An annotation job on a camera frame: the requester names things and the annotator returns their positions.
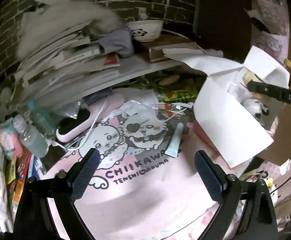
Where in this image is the panda plush toy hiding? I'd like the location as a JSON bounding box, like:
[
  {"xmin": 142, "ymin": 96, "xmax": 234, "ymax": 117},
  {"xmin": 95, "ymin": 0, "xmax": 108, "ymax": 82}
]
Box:
[{"xmin": 243, "ymin": 99, "xmax": 269, "ymax": 120}]

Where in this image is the light blue cosmetic tube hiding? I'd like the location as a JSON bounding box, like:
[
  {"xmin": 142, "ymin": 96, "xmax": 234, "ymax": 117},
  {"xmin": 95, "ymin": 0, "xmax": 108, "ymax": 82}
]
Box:
[{"xmin": 165, "ymin": 122, "xmax": 184, "ymax": 158}]

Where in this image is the yellow plush toy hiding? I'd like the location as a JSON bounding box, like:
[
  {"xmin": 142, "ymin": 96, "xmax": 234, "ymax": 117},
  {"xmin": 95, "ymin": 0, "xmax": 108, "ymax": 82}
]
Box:
[{"xmin": 242, "ymin": 72, "xmax": 261, "ymax": 83}]

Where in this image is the pink hair brush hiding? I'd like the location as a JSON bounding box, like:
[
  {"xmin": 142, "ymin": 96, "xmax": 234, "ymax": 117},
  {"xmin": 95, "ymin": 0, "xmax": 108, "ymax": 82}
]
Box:
[{"xmin": 56, "ymin": 92, "xmax": 124, "ymax": 142}]

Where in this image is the clear liquid bottle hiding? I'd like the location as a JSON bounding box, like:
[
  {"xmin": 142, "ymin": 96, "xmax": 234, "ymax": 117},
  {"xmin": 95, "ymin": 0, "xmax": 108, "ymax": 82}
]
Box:
[{"xmin": 13, "ymin": 115, "xmax": 49, "ymax": 158}]

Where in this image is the pink cartoon cardboard box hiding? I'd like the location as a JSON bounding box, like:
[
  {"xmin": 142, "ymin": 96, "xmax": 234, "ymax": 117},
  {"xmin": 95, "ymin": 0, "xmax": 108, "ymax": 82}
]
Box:
[{"xmin": 163, "ymin": 46, "xmax": 290, "ymax": 168}]

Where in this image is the orange packet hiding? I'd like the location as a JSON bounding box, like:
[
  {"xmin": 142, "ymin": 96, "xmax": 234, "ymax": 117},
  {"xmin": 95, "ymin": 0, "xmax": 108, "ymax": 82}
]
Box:
[{"xmin": 12, "ymin": 177, "xmax": 25, "ymax": 213}]

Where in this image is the pink desk mat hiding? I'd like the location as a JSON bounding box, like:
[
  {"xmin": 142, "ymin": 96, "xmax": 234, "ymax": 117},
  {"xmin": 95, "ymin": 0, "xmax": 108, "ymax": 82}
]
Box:
[{"xmin": 38, "ymin": 89, "xmax": 239, "ymax": 240}]

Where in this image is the teal bottle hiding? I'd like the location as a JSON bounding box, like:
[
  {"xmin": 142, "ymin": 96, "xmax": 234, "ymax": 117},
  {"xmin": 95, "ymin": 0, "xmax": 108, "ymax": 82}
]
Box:
[{"xmin": 27, "ymin": 98, "xmax": 57, "ymax": 140}]

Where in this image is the pink kotex pack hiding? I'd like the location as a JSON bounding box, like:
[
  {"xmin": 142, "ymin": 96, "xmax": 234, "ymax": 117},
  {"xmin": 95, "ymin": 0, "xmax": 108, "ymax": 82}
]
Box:
[{"xmin": 0, "ymin": 118, "xmax": 23, "ymax": 160}]

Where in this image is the chiikawa paper bag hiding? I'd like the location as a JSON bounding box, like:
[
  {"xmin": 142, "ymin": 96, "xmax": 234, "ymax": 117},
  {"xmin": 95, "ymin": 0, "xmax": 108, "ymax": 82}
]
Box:
[{"xmin": 247, "ymin": 0, "xmax": 290, "ymax": 63}]

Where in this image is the stack of books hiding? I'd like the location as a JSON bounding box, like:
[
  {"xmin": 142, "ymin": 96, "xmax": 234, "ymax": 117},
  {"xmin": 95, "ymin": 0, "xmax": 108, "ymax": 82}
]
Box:
[{"xmin": 12, "ymin": 21, "xmax": 117, "ymax": 103}]

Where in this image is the purple cloth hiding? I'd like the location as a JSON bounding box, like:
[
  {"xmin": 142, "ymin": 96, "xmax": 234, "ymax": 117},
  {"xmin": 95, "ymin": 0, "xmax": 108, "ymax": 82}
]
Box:
[{"xmin": 98, "ymin": 25, "xmax": 134, "ymax": 58}]

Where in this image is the white fluffy fur piece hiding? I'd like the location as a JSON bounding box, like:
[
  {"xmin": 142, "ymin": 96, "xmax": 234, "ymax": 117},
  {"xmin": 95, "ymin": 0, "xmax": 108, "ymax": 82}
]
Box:
[{"xmin": 16, "ymin": 0, "xmax": 124, "ymax": 61}]

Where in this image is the panda ceramic bowl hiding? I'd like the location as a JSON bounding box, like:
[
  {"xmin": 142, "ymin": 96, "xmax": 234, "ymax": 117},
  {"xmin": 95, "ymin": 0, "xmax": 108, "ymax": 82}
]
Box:
[{"xmin": 127, "ymin": 20, "xmax": 163, "ymax": 42}]

